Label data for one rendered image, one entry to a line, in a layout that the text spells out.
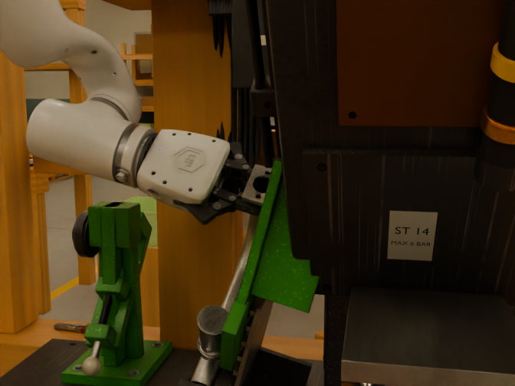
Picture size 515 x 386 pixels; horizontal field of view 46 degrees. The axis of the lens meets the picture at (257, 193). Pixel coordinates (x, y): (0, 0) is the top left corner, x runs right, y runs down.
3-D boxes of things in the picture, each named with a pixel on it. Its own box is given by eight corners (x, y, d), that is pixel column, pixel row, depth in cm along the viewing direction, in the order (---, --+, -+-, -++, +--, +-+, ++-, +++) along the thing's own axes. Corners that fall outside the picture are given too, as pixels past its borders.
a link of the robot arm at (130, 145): (107, 161, 77) (129, 168, 76) (136, 110, 81) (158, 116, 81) (116, 197, 84) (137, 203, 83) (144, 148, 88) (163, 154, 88)
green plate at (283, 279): (295, 357, 69) (348, 180, 64) (226, 333, 70) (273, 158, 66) (307, 320, 80) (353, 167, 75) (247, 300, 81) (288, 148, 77)
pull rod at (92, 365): (96, 380, 89) (95, 342, 88) (78, 378, 90) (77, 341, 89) (113, 364, 94) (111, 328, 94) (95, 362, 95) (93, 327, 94)
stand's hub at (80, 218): (85, 263, 95) (83, 215, 94) (67, 262, 96) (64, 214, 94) (106, 251, 102) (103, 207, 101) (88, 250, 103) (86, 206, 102)
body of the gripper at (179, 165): (121, 171, 76) (205, 197, 75) (155, 112, 82) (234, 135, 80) (129, 202, 83) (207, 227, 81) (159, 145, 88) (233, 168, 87)
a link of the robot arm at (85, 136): (143, 155, 89) (113, 194, 82) (61, 130, 91) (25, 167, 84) (143, 108, 83) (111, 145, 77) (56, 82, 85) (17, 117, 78)
